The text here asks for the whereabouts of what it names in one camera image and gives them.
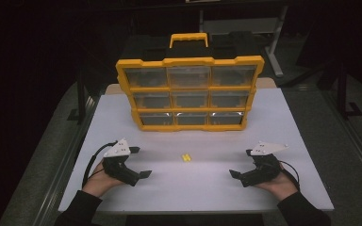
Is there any grid of clear small drawers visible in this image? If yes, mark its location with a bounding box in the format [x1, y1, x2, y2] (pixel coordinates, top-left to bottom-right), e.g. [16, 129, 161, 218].
[124, 65, 257, 126]

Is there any person's left hand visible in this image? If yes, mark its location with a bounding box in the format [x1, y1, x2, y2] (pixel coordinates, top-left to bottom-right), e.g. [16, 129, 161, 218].
[82, 159, 123, 198]

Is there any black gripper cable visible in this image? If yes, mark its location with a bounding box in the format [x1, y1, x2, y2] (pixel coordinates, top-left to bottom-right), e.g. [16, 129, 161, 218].
[279, 160, 301, 191]
[81, 140, 119, 189]

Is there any white metal desk frame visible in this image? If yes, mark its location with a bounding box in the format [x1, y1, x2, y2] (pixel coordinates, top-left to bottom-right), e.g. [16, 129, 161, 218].
[199, 5, 288, 78]

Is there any grey metal rail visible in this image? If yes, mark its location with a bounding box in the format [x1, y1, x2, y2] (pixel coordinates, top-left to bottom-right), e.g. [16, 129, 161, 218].
[320, 90, 362, 189]
[32, 93, 100, 226]

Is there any yellow black organizer case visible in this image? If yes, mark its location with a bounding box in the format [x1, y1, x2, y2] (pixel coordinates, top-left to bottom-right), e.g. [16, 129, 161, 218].
[115, 31, 266, 133]

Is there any black metal stand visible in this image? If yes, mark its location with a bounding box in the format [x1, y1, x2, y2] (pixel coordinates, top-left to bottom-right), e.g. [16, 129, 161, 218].
[67, 67, 91, 125]
[336, 62, 362, 120]

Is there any clear plastic drawer bin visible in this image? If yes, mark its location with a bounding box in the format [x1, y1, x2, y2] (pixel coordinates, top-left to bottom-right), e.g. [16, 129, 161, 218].
[167, 66, 211, 89]

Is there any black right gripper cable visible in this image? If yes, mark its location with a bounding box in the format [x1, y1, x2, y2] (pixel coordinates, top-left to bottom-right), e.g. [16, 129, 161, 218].
[279, 160, 301, 191]

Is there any person's right hand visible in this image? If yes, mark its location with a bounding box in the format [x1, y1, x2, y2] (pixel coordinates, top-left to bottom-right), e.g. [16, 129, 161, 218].
[254, 163, 299, 202]

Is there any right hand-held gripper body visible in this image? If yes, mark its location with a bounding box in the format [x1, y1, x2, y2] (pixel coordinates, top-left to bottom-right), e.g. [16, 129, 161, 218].
[240, 140, 289, 188]

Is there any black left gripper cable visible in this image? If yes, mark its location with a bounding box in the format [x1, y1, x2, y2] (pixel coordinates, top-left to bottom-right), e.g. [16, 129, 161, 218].
[81, 140, 119, 189]

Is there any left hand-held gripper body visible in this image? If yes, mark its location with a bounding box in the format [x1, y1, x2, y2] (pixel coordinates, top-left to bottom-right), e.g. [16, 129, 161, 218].
[103, 137, 140, 187]

